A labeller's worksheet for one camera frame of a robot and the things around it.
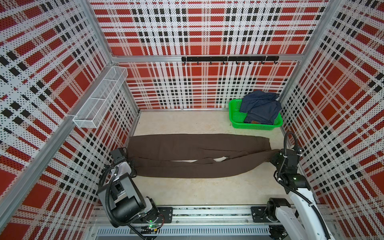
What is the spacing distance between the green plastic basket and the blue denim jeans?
0.03 m

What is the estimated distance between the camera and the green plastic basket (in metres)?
1.07

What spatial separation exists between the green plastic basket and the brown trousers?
0.25ft

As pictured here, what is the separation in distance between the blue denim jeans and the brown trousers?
0.53 ft

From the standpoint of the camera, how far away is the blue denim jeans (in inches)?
44.2

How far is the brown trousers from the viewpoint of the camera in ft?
2.95
